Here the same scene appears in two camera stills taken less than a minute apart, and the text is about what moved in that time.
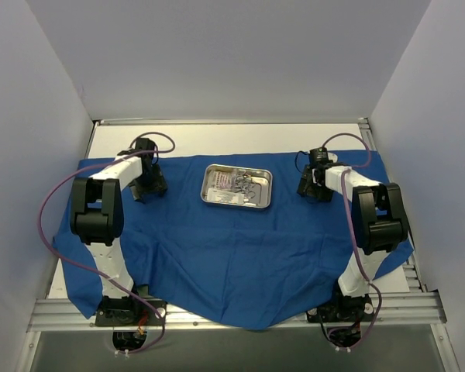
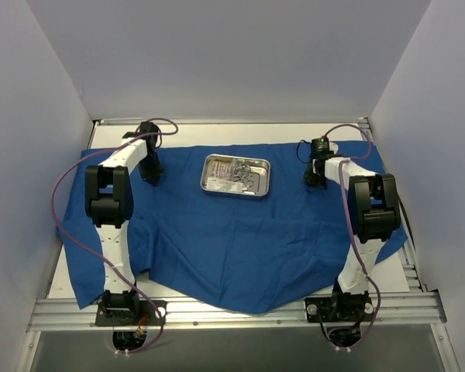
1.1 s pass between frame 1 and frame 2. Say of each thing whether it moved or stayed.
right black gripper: moved
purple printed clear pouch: moved
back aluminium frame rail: stayed
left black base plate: stayed
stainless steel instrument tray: moved
